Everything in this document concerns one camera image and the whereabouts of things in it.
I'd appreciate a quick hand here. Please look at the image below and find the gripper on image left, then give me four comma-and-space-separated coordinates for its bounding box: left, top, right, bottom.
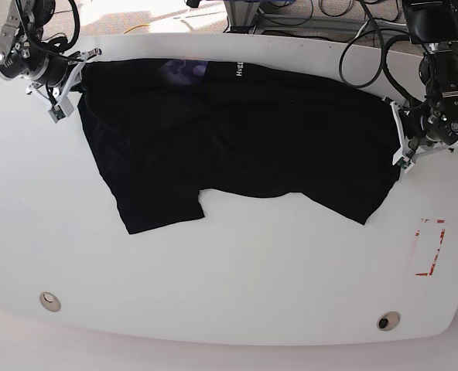
26, 48, 102, 111

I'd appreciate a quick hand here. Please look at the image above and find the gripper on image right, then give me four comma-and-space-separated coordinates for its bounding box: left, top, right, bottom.
382, 97, 458, 162

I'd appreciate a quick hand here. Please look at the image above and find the black t-shirt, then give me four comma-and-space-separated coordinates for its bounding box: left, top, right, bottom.
77, 59, 400, 234

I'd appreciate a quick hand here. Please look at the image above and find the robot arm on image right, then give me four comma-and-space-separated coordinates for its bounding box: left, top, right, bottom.
382, 1, 458, 171

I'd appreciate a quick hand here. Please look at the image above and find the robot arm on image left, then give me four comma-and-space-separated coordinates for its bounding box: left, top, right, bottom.
0, 0, 102, 122

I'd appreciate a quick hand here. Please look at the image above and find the red tape rectangle marking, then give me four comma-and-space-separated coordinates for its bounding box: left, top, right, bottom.
410, 219, 446, 277

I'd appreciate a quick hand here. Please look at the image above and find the table grommet hole right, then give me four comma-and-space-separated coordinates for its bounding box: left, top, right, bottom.
377, 311, 401, 332

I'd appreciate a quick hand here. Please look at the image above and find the white table grommet left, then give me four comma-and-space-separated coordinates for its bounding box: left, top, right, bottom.
39, 292, 61, 313

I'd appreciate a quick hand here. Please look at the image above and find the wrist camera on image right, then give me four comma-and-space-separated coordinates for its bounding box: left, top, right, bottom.
392, 152, 414, 173

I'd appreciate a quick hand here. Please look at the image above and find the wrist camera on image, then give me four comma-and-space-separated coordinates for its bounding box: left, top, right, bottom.
48, 102, 74, 123
392, 152, 414, 173

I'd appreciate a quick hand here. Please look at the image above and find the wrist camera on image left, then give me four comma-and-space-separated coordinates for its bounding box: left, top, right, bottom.
48, 102, 74, 123

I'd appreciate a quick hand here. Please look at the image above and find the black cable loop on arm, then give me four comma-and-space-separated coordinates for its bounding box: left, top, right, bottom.
337, 0, 412, 101

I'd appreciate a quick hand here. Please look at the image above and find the yellow cable on floor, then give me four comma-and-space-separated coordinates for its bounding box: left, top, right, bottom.
123, 6, 193, 35

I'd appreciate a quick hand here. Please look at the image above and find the white cable on floor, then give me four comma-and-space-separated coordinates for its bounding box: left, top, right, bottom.
347, 18, 373, 46

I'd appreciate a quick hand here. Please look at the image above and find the aluminium frame rail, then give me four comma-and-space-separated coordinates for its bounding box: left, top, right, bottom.
224, 0, 446, 61

